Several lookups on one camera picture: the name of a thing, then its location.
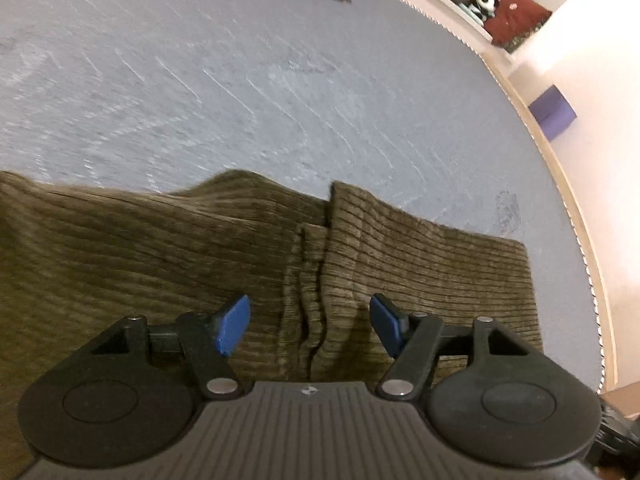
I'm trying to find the dark object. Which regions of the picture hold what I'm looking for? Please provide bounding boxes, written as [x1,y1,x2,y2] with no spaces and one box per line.
[589,394,640,480]

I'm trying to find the purple box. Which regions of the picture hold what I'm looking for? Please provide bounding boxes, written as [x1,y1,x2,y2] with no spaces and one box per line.
[528,85,578,142]

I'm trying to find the grey quilted mattress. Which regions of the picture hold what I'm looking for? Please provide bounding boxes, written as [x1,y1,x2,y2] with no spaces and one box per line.
[0,0,618,397]

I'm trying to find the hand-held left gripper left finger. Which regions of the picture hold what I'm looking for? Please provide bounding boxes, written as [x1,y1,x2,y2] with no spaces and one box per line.
[92,294,251,403]

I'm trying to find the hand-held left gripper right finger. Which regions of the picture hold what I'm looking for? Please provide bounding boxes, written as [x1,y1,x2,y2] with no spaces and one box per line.
[369,293,534,403]

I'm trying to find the brown corduroy pants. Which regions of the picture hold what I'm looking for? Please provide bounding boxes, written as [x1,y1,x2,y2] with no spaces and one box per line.
[0,169,546,480]

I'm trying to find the maroon cloth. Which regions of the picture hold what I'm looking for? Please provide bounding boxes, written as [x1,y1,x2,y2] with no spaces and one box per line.
[483,0,554,54]

